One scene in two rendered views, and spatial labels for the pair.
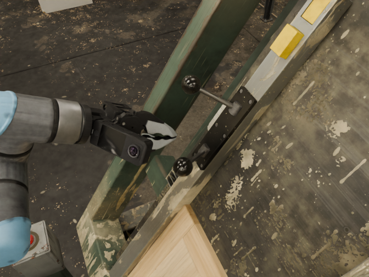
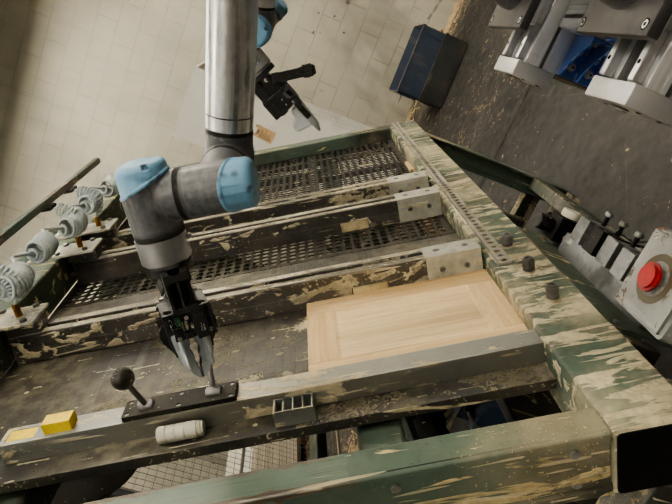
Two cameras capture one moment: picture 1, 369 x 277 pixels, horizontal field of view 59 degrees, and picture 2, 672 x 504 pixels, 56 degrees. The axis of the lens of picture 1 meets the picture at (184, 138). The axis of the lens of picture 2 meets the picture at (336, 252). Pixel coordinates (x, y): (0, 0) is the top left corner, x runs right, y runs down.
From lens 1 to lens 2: 146 cm
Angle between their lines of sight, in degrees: 108
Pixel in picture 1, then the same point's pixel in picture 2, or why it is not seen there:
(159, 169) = not seen: hidden behind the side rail
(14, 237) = not seen: hidden behind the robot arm
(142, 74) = not seen: outside the picture
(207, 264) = (317, 338)
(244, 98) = (131, 407)
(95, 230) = (582, 395)
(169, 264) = (384, 345)
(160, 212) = (345, 372)
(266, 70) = (95, 421)
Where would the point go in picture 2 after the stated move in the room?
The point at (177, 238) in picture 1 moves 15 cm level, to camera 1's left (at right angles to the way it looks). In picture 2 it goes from (348, 359) to (382, 313)
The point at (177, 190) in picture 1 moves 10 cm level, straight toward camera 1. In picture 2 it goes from (294, 382) to (302, 337)
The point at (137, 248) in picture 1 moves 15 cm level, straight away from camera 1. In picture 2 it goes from (429, 353) to (445, 410)
